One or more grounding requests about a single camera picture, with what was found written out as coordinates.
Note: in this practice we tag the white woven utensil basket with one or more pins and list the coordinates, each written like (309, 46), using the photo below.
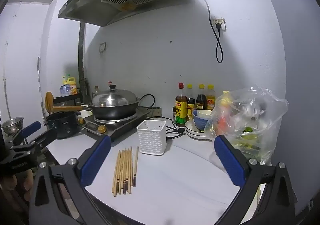
(152, 137)

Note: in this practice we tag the blue bowl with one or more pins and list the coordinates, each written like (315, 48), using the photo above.
(200, 124)

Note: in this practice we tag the small dark spice jar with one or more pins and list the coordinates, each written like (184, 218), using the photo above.
(174, 114)

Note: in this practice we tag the black shelf rack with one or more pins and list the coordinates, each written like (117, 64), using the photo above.
(66, 99)

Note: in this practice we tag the yellow cooking oil bottle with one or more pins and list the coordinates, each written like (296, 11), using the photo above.
(70, 85)

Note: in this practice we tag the amber yellow-capped bottle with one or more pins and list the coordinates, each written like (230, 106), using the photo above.
(211, 100)

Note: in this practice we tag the clear glass bottle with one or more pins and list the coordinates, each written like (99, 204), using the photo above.
(96, 90)

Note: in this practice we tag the stainless steel wok lid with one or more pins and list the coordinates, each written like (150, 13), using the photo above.
(113, 99)

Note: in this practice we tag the person's left hand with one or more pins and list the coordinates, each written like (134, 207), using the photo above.
(15, 185)

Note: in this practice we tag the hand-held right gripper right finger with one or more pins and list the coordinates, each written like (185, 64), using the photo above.
(228, 162)

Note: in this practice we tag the dark yellow-capped sauce bottle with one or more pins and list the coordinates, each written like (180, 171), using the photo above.
(190, 100)
(201, 99)

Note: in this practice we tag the green vegetables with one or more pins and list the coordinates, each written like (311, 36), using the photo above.
(247, 137)

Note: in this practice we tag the white ceramic spoon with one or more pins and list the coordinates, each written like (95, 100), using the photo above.
(190, 119)

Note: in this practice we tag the black wok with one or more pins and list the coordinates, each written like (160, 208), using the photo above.
(112, 112)

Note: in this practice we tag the large red-capped sauce bottle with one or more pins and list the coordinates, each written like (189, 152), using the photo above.
(181, 110)

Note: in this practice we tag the clear plastic bag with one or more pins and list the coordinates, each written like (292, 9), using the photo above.
(260, 120)

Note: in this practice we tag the white bowl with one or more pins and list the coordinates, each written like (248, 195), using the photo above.
(204, 114)

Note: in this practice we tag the small black electric pot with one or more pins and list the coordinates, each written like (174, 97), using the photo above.
(62, 124)

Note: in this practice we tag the stainless steel colander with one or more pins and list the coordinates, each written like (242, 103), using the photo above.
(12, 126)

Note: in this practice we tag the dark vertical pipe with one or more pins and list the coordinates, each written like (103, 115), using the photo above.
(81, 60)

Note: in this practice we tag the wooden spatula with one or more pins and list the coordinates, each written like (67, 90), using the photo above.
(49, 101)

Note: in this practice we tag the black power plug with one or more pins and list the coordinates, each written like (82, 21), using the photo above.
(218, 27)

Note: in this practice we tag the pile of wooden chopsticks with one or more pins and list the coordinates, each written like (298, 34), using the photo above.
(123, 172)

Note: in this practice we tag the small grey wall box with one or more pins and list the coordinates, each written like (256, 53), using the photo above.
(102, 47)

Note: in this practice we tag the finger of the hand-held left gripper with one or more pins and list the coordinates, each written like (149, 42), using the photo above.
(46, 137)
(30, 127)

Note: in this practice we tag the small red-capped bottle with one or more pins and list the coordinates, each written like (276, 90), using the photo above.
(109, 84)

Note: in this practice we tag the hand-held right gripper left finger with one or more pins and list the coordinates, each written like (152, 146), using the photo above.
(96, 160)

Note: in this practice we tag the white wall socket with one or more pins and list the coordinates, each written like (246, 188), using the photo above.
(222, 22)

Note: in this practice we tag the silver induction cooker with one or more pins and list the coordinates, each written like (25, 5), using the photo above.
(125, 126)

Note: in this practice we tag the blue and white carton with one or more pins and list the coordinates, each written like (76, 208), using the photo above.
(64, 90)

